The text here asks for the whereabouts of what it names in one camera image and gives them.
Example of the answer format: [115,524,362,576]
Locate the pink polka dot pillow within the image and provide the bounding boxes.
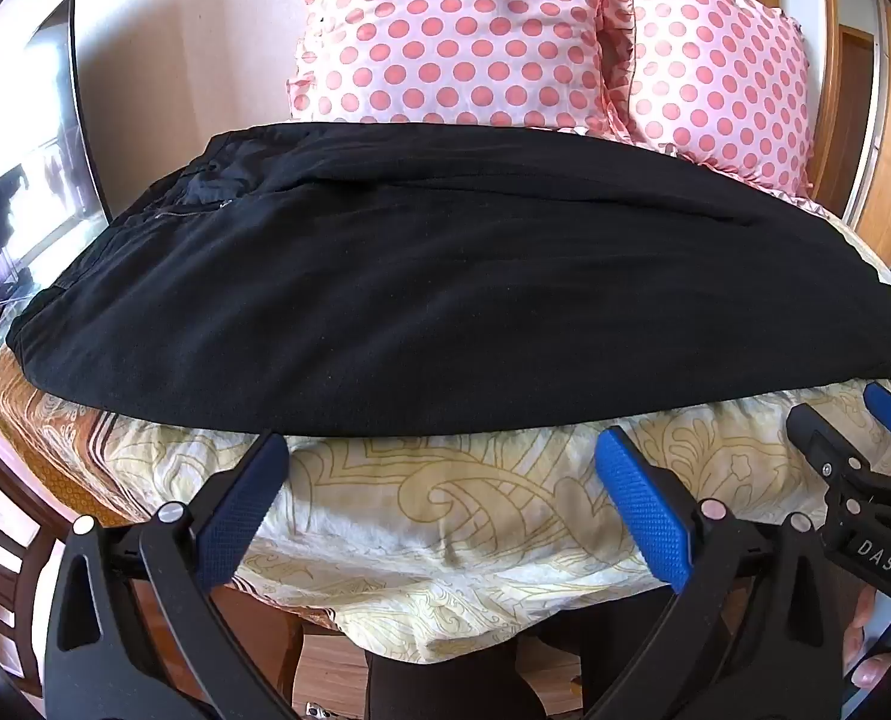
[286,0,628,134]
[599,0,819,205]

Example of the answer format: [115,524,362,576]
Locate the person's right hand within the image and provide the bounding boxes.
[842,586,891,683]

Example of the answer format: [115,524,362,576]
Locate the flat screen television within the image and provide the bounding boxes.
[0,0,113,302]

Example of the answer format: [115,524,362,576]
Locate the cream patterned bedspread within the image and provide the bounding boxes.
[0,193,891,667]

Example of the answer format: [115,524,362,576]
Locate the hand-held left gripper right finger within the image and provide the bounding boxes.
[586,426,845,720]

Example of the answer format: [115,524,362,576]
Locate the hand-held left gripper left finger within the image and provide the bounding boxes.
[42,431,300,720]

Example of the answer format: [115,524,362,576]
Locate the black pants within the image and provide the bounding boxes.
[6,122,891,437]

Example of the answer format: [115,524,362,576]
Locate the wooden chair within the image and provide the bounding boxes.
[0,525,60,683]

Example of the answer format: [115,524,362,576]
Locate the person's legs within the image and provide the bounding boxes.
[362,607,641,720]

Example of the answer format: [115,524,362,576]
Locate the wooden door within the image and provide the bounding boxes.
[818,24,878,220]

